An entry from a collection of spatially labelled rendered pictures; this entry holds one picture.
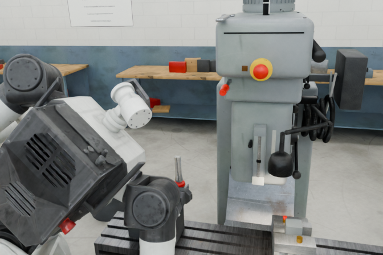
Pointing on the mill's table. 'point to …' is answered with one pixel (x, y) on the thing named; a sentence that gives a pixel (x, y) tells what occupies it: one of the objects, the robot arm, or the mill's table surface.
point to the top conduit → (318, 53)
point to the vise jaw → (279, 244)
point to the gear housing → (264, 90)
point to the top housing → (265, 44)
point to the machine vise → (277, 224)
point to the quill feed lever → (295, 153)
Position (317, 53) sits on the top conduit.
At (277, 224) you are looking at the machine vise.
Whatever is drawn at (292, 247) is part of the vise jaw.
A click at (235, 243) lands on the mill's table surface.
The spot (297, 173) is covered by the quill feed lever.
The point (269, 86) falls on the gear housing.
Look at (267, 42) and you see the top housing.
